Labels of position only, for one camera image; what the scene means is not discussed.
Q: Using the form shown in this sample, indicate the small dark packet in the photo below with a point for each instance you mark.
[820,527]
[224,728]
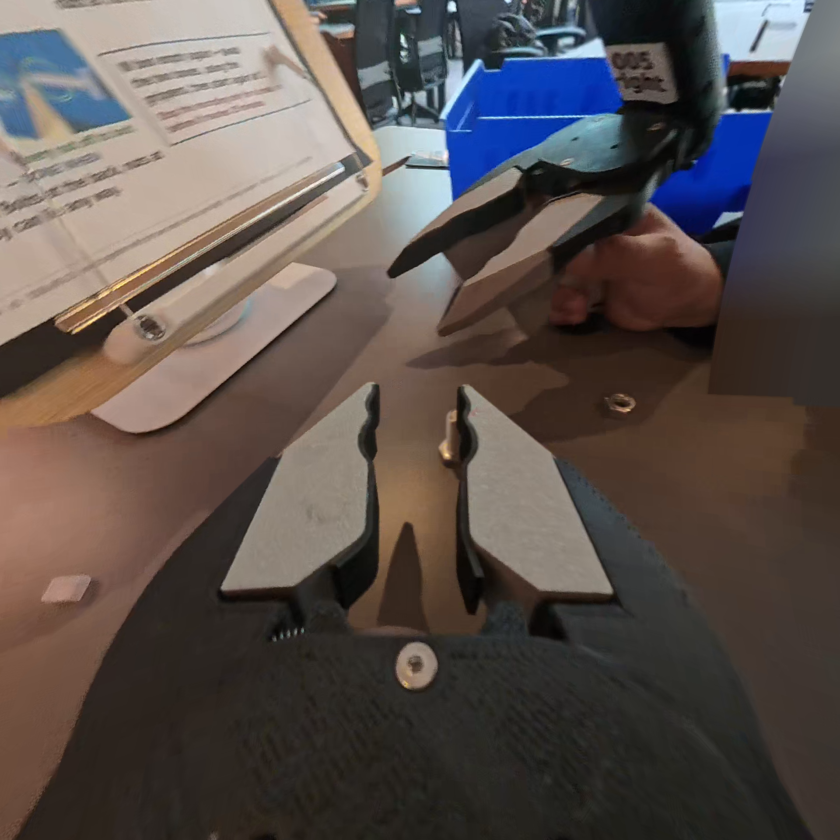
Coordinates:
[426,158]

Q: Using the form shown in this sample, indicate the blue plastic bin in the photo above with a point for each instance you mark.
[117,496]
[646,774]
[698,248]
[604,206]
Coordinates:
[525,98]

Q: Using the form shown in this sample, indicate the instruction sheet on stand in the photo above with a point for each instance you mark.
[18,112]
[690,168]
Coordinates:
[216,367]

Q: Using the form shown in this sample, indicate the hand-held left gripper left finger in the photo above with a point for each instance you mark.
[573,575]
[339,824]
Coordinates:
[315,512]

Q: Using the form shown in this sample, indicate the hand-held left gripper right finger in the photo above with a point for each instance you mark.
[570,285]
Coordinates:
[525,512]

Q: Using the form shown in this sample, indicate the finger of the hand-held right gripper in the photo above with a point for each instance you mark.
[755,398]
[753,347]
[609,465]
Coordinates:
[505,269]
[459,226]

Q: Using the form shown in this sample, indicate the printed instruction sheet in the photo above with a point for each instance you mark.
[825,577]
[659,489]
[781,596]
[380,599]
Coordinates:
[197,170]

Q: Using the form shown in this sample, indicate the small white square pad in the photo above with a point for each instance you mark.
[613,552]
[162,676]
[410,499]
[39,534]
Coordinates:
[65,589]

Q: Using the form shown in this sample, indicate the steel hex bolt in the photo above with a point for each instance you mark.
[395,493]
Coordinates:
[449,436]

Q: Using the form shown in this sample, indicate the person's right hand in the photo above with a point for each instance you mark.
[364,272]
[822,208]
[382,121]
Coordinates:
[649,275]

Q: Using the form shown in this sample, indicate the steel hex nut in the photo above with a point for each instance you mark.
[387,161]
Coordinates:
[618,405]

